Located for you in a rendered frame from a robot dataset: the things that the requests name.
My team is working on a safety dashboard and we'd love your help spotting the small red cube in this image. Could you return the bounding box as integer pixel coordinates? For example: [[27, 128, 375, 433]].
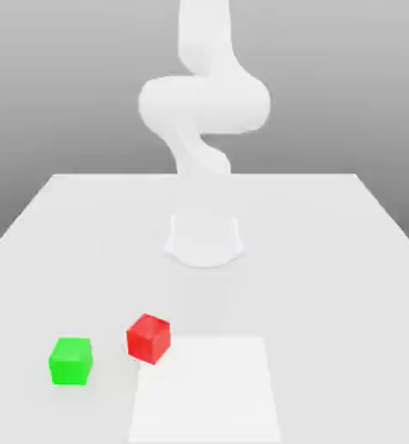
[[126, 312, 172, 366]]

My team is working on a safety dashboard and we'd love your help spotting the small green cube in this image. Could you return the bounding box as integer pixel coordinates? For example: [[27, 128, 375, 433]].
[[48, 336, 94, 387]]

